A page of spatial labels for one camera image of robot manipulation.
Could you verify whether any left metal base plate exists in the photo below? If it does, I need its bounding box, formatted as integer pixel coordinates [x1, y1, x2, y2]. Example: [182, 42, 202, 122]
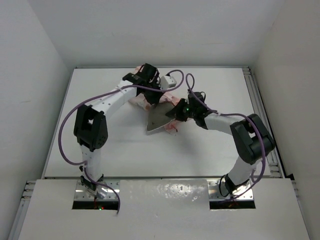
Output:
[74, 181, 120, 202]

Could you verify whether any right aluminium frame rail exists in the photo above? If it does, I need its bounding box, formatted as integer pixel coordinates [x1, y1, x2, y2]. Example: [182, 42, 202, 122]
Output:
[242, 67, 285, 178]

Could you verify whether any pink cartoon pillowcase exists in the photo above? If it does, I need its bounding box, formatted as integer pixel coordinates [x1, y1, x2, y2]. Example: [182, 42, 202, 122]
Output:
[129, 65, 183, 135]

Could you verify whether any left aluminium frame rail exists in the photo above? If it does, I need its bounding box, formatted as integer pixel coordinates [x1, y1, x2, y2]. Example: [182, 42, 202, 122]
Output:
[8, 181, 36, 240]

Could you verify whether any white front cover board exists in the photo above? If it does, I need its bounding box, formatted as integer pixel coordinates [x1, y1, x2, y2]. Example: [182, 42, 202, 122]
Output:
[19, 178, 309, 240]

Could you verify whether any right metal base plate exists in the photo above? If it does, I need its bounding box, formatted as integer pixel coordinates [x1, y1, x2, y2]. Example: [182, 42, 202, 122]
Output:
[207, 178, 254, 202]

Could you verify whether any rear aluminium frame rail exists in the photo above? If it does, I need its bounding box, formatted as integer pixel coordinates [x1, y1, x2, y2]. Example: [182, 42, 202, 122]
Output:
[74, 65, 250, 69]

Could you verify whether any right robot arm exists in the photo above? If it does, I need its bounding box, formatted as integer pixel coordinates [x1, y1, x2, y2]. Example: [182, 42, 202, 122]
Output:
[165, 91, 275, 196]

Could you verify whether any aluminium frame rail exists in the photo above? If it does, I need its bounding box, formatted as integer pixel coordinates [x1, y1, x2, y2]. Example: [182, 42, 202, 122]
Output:
[74, 65, 250, 69]
[8, 181, 36, 240]
[242, 67, 285, 178]

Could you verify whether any grey pillow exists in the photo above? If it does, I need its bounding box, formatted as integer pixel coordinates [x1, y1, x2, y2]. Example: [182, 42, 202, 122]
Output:
[146, 102, 175, 132]

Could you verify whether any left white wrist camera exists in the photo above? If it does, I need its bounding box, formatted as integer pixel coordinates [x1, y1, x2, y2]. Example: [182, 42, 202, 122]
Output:
[160, 75, 177, 90]

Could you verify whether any metal base plate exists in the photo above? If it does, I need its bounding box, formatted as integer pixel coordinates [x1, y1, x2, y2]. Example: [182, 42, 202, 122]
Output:
[207, 178, 254, 202]
[74, 181, 120, 202]

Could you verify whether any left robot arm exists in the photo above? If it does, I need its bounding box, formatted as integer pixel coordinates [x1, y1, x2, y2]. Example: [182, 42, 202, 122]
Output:
[73, 63, 163, 195]

